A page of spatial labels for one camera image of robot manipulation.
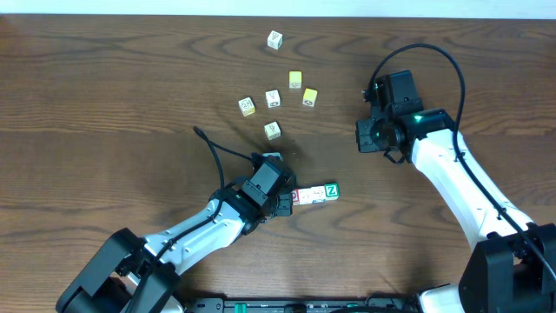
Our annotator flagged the red U letter block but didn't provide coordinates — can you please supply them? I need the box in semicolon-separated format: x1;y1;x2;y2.
291;189;300;205

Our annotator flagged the white block red side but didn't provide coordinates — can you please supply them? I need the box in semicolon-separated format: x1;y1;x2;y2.
310;186;327;203

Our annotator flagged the green Z letter block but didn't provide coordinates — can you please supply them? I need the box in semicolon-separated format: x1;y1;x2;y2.
324;183;340;201

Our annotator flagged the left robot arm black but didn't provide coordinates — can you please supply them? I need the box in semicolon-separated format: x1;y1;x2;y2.
56;172;295;312

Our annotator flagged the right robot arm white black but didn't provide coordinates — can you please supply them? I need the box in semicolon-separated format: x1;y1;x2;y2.
356;109;555;312

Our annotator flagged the white block green side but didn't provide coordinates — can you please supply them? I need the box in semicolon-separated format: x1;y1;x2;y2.
264;122;281;140

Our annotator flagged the yellow block with black mark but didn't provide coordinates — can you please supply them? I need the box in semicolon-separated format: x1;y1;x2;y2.
302;88;318;107

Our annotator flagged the white block yellow side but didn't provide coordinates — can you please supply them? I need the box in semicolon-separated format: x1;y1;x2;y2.
238;97;256;117

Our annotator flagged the yellow block upper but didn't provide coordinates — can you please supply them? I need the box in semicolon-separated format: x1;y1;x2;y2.
288;71;302;89

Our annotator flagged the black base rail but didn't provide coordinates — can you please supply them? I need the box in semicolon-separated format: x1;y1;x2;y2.
184;293;421;313

